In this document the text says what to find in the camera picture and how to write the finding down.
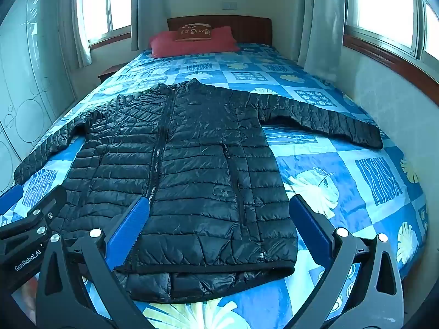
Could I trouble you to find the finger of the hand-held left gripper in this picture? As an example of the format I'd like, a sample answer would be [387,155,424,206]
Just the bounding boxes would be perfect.
[0,186,68,244]
[0,184,24,215]

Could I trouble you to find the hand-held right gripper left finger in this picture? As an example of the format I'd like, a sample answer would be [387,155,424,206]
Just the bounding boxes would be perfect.
[36,196,151,329]

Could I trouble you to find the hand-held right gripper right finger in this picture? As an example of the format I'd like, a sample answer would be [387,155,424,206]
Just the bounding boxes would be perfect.
[289,194,407,329]

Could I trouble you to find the black puffer jacket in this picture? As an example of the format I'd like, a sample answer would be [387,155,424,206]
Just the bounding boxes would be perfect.
[14,78,384,304]

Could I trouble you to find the blue patterned bed sheet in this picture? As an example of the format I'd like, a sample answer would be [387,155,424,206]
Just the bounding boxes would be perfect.
[0,43,429,329]

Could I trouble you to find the wardrobe with patterned glass doors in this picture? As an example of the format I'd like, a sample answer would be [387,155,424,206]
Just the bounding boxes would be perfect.
[0,0,77,194]

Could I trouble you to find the wooden nightstand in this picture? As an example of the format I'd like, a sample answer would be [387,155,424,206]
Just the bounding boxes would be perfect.
[98,63,128,83]

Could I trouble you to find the red pillow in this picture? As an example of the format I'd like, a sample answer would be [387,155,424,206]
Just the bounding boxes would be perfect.
[148,25,240,59]

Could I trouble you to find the narrow grey curtain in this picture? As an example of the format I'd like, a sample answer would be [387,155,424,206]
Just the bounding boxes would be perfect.
[67,0,93,68]

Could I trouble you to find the long wooden window sill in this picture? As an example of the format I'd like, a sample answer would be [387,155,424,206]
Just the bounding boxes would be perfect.
[343,34,439,86]

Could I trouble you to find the brown printed cushion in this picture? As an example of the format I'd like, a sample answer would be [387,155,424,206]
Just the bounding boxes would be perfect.
[175,23,213,42]

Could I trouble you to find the wooden headboard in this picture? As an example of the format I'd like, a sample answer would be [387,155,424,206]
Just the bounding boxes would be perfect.
[167,15,272,46]

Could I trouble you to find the wide window with white frame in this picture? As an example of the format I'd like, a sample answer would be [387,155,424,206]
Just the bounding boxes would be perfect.
[346,0,439,63]

